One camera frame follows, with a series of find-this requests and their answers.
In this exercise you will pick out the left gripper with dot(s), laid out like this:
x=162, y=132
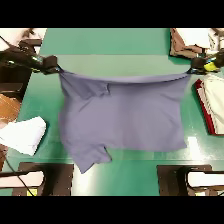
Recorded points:
x=50, y=64

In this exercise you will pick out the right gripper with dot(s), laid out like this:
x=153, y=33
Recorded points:
x=199, y=63

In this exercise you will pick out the blue-purple T-shirt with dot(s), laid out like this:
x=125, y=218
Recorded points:
x=126, y=113

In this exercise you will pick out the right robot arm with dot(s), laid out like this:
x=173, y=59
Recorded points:
x=203, y=179

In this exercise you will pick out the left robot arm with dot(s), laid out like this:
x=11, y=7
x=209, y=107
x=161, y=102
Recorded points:
x=20, y=135

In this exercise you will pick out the white garment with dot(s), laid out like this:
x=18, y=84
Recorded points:
x=195, y=36

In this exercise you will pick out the red garment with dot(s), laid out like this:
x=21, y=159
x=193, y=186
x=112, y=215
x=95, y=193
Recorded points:
x=201, y=100

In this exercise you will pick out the cream garment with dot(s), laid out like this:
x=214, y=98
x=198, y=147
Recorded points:
x=215, y=100

